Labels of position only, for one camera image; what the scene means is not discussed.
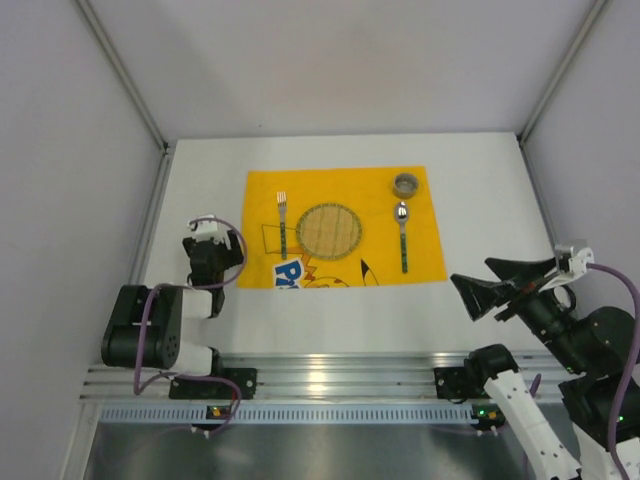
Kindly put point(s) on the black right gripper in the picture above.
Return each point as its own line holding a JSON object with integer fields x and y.
{"x": 513, "y": 300}

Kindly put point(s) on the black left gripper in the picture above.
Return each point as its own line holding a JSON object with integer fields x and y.
{"x": 210, "y": 255}

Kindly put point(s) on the fork with green handle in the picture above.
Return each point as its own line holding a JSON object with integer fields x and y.
{"x": 282, "y": 210}

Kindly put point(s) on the spoon with green handle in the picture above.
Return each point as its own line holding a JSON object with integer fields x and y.
{"x": 401, "y": 215}

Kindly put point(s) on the round woven bamboo plate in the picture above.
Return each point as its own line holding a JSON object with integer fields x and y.
{"x": 329, "y": 231}

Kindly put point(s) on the yellow cartoon placemat cloth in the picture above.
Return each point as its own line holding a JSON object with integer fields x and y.
{"x": 366, "y": 191}

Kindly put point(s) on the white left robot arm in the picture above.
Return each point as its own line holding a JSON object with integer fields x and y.
{"x": 145, "y": 326}

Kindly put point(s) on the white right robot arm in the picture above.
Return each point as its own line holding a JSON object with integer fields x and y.
{"x": 598, "y": 353}

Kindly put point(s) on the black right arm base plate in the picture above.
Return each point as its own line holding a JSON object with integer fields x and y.
{"x": 462, "y": 383}

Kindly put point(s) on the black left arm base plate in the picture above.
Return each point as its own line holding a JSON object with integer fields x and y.
{"x": 244, "y": 378}

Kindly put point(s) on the aluminium mounting rail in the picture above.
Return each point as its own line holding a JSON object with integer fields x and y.
{"x": 331, "y": 377}

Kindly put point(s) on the perforated grey cable duct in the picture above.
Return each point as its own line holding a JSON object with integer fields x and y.
{"x": 299, "y": 414}

